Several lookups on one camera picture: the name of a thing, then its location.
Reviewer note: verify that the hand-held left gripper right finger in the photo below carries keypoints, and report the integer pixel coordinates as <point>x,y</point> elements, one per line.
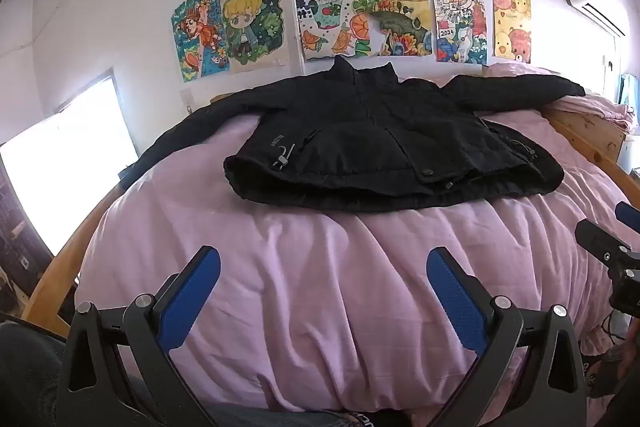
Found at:
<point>455,302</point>

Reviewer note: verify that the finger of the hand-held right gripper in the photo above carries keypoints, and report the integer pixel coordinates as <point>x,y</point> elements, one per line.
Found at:
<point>600,242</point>
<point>629,213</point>

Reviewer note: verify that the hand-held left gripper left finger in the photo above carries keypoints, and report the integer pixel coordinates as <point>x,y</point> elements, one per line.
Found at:
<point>195,287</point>

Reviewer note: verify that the black padded jacket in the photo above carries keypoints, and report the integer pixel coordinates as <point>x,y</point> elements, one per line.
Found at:
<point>375,132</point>

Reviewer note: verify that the pink duvet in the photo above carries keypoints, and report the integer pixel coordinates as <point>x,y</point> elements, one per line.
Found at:
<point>300,267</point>

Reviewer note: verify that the pink folded blanket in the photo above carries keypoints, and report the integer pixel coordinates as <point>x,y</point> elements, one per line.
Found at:
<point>595,107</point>

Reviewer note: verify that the blue cloth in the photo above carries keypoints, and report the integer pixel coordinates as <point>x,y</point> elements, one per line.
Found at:
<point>630,91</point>

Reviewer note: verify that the dark brown cabinet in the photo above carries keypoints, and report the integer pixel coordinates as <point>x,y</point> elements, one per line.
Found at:
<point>17,247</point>

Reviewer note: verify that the bright window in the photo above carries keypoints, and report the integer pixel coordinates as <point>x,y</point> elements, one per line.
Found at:
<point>65,157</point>

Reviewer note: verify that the person's leg in grey jeans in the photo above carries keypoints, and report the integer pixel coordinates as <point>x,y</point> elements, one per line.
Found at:
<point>25,372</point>

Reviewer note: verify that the pink bears drawing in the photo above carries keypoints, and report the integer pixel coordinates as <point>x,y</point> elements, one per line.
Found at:
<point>511,24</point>

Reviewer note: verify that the flying girl drawing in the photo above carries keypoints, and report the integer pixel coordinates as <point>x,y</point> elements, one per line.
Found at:
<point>200,39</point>

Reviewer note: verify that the city doodle drawing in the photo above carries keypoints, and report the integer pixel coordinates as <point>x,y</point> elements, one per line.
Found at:
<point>460,19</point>

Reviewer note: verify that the blond child drawing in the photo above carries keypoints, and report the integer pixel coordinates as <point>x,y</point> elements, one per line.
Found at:
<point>252,27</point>

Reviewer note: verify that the colourful landscape drawing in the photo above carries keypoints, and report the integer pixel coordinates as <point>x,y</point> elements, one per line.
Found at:
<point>397,14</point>

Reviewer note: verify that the oranges drawing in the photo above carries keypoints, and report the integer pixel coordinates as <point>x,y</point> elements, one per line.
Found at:
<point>332,17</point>

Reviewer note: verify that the wooden bed frame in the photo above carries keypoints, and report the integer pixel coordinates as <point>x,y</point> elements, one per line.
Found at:
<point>590,132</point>

